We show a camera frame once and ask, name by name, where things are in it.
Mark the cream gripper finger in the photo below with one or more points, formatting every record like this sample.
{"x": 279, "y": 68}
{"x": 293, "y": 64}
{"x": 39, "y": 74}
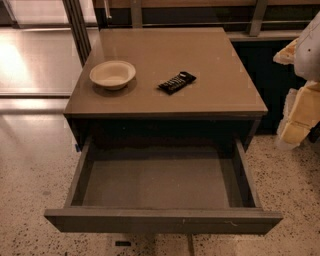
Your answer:
{"x": 301, "y": 113}
{"x": 286, "y": 55}

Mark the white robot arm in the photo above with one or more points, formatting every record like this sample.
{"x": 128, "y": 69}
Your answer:
{"x": 307, "y": 61}

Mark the grey drawer cabinet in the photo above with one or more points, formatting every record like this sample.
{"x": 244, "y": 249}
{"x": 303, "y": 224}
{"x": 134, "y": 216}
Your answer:
{"x": 222, "y": 89}

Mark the open grey top drawer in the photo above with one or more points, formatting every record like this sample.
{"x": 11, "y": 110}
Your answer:
{"x": 188, "y": 189}

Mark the white paper bowl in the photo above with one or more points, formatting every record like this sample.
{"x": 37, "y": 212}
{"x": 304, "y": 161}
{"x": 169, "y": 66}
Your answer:
{"x": 112, "y": 75}

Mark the dark metal pillar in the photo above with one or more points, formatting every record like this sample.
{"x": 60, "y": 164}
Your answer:
{"x": 78, "y": 27}

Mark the metal railing frame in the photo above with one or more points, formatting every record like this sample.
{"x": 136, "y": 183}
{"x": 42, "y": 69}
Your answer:
{"x": 251, "y": 17}

